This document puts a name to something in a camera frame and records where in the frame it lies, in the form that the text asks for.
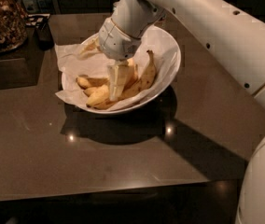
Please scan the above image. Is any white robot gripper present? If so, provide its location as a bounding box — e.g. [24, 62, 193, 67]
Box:
[78, 18, 141, 101]

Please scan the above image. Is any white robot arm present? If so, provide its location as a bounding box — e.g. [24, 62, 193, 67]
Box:
[95, 0, 265, 224]

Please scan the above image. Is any white bowl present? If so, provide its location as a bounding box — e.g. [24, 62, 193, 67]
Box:
[61, 25, 182, 116]

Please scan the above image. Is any middle hidden yellow banana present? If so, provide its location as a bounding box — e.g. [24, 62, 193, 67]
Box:
[81, 64, 138, 96]

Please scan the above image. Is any white paper liner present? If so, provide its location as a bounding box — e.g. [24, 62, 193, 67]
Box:
[54, 25, 179, 113]

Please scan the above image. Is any black and white small box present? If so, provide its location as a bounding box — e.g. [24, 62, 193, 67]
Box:
[25, 14, 50, 27]

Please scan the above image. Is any dark box stand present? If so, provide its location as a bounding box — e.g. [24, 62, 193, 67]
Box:
[0, 28, 44, 90]

